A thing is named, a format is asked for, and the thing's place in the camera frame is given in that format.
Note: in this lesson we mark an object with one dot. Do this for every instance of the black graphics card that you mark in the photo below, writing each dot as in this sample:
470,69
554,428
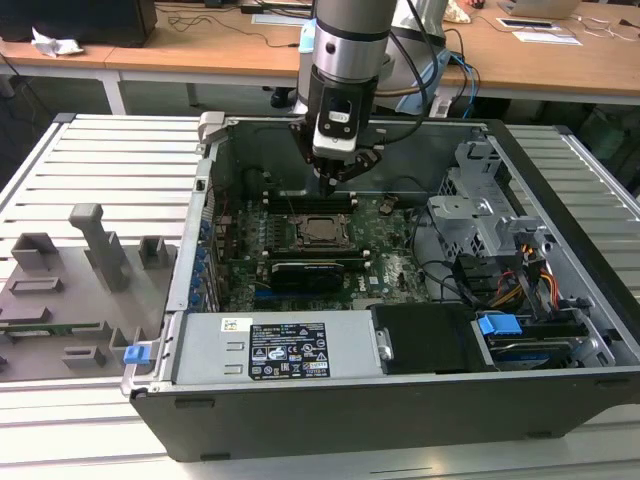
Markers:
305,277

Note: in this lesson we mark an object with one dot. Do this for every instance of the CPU socket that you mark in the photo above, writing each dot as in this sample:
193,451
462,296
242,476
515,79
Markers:
295,240

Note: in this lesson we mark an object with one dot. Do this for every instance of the round coin battery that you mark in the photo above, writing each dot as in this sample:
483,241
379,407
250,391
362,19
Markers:
388,206

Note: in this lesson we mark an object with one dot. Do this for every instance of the small white box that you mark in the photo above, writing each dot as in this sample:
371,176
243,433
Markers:
441,107

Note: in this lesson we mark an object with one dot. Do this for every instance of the silver laptop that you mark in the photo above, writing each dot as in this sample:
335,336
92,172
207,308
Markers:
545,7

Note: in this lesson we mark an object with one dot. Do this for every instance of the hard disk in blue carrier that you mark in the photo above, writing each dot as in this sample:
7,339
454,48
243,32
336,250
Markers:
500,327

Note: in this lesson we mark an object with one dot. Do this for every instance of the black plastic shroud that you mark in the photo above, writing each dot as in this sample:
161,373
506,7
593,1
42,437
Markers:
430,335

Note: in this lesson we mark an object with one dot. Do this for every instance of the black open PC case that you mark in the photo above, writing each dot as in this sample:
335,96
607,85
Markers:
350,425

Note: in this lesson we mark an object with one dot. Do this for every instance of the blue latch clip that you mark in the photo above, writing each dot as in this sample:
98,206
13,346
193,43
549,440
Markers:
136,355

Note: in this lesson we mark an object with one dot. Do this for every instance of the green motherboard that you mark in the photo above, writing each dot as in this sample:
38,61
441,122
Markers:
395,270

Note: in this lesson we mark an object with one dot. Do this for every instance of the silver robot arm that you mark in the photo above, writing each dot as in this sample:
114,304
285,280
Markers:
350,40

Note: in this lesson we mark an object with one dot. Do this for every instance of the black box on desk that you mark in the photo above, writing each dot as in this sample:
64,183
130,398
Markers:
75,22

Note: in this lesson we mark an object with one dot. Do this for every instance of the white paper sheet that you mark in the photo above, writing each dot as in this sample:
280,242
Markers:
547,37
277,19

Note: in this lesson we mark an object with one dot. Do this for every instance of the silver metal drive cage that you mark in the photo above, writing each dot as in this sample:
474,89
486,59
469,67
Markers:
460,220

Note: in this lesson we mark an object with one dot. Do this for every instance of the wooden desk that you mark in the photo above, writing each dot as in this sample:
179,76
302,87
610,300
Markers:
225,60
100,52

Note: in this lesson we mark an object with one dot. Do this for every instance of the grey power supply unit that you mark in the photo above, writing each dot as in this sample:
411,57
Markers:
210,350

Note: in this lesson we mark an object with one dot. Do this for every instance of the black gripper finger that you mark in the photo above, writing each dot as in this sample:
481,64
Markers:
305,140
362,160

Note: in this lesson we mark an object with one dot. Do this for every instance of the green RAM stick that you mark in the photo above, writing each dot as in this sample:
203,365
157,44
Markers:
65,328

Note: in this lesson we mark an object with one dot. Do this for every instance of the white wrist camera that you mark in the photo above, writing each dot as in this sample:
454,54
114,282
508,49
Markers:
335,142

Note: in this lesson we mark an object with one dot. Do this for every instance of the crumpled white paper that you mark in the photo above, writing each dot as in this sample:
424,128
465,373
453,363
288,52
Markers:
55,44

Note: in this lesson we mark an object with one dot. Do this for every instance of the grey parts rack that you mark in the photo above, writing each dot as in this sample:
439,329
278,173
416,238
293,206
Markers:
60,310

